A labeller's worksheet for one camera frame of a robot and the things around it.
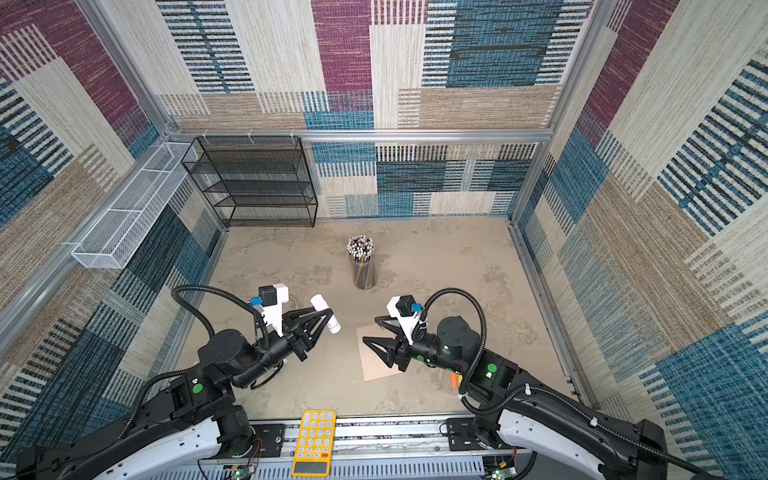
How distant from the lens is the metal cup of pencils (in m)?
0.89

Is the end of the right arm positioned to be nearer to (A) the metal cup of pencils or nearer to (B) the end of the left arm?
(B) the end of the left arm

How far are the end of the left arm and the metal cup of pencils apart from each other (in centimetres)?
30

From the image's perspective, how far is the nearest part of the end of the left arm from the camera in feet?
1.81
